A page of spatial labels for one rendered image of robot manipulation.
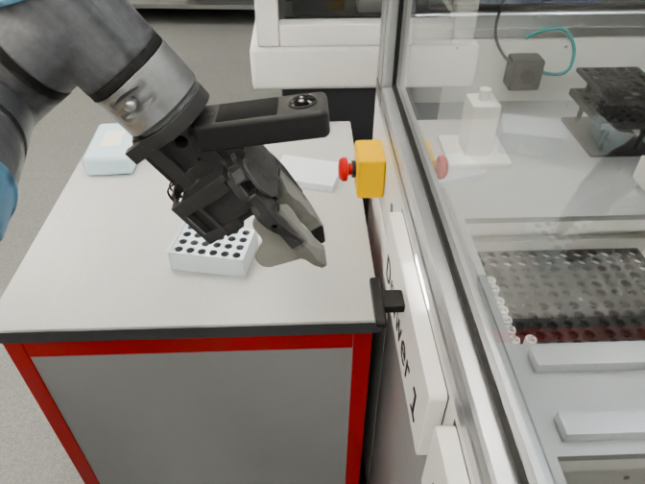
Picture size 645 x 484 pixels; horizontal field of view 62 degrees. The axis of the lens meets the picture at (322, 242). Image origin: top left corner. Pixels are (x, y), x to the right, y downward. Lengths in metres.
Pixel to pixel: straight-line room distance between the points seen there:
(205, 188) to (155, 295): 0.41
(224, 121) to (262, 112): 0.03
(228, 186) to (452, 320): 0.23
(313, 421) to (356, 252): 0.32
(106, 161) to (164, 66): 0.71
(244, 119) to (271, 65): 0.87
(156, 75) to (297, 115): 0.11
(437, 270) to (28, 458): 1.37
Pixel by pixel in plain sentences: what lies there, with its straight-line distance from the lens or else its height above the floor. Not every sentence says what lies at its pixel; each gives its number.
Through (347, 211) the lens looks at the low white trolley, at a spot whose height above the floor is 0.76.
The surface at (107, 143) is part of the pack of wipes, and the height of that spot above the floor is 0.81.
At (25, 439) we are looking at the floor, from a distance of 1.77.
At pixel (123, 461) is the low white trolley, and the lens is 1.20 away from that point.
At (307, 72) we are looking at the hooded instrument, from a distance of 1.33.
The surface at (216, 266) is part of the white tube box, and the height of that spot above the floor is 0.78.
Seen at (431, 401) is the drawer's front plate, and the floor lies 0.92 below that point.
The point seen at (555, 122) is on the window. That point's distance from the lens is 0.35.
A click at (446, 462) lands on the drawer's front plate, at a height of 0.93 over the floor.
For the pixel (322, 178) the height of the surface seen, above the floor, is 0.78.
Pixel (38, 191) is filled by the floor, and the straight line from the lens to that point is 2.69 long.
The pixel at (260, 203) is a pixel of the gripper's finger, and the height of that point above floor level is 1.08.
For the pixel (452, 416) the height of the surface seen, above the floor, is 0.92.
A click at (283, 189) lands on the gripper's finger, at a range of 0.54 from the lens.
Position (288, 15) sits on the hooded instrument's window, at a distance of 1.31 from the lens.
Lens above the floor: 1.36
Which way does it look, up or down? 40 degrees down
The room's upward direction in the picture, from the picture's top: straight up
